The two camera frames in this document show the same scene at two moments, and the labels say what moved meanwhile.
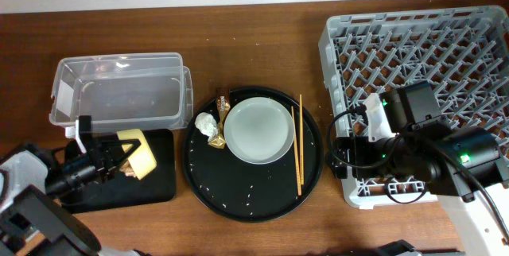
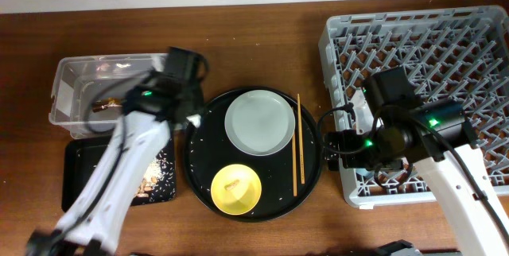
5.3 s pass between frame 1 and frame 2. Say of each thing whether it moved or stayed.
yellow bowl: moved
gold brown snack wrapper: moved
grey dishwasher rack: stayed
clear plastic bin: stayed
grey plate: moved
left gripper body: moved
